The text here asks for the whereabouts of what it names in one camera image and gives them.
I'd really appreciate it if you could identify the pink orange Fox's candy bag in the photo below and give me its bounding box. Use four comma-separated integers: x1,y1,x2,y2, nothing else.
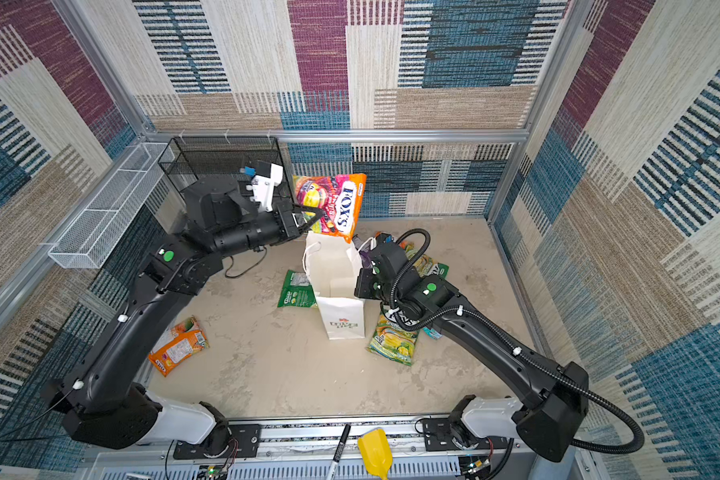
293,174,367,242

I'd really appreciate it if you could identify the white paper bag with illustration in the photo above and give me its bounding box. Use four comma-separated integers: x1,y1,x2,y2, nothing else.
302,231,366,340

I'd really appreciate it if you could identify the green fox's spring tea bag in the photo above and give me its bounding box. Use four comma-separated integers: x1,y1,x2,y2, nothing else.
366,314,419,366
402,241,449,278

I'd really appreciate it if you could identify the green snack packet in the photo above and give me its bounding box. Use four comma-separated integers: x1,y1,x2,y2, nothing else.
277,270,317,308

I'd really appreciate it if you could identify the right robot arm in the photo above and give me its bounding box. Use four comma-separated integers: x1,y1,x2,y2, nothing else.
355,242,645,462

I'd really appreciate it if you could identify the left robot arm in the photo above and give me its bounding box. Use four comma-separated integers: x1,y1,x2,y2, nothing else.
43,176,324,458

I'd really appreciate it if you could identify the purple snack packet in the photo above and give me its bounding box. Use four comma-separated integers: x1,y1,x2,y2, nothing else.
359,245,373,269

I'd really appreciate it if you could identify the teal snack packet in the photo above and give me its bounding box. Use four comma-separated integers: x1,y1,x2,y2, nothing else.
423,327,443,340

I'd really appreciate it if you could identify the orange snack packet left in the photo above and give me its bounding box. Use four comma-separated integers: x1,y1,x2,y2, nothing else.
148,316,210,377

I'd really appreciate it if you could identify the yellow plastic scoop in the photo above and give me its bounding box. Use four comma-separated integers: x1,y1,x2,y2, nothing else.
357,428,394,480

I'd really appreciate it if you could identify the black marker pen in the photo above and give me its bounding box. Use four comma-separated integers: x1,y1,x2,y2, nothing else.
325,423,351,480

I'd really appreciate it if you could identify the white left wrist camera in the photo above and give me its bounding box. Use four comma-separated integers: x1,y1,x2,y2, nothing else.
243,160,284,212

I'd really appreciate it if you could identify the black wire shelf rack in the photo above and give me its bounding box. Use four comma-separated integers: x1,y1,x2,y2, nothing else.
158,136,293,200

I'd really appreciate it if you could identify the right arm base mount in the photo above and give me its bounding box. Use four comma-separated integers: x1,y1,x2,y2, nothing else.
414,416,518,452

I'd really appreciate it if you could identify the white wire mesh basket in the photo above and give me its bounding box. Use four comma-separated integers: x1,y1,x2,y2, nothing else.
48,142,166,269

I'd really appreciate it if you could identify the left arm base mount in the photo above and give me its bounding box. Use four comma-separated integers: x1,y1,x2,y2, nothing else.
172,424,262,460

